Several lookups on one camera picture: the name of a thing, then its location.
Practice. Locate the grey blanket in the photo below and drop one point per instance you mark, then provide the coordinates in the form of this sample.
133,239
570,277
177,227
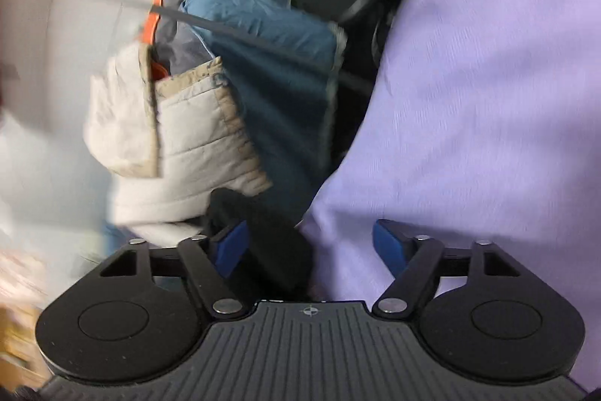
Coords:
181,39

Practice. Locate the blue duvet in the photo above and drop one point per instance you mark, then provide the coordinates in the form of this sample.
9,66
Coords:
281,91

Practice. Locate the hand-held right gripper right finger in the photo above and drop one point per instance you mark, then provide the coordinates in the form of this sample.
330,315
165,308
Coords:
389,243

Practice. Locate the purple floral bed sheet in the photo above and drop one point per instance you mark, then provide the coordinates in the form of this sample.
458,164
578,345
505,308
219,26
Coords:
493,100

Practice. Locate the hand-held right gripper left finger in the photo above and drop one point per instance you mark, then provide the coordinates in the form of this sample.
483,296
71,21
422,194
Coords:
230,246

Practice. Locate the black garment with white print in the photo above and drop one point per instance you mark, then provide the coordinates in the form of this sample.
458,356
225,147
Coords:
272,241

